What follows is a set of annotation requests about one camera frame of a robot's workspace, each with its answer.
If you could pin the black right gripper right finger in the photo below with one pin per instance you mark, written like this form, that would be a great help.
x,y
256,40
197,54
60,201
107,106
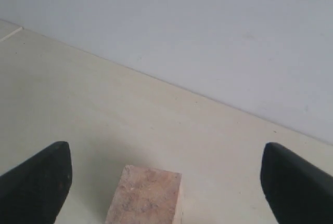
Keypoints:
x,y
296,190

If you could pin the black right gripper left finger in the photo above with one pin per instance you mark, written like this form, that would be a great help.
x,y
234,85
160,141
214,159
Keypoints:
x,y
35,190

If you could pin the tall wooden cube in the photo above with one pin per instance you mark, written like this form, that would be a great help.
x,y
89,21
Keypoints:
x,y
147,195

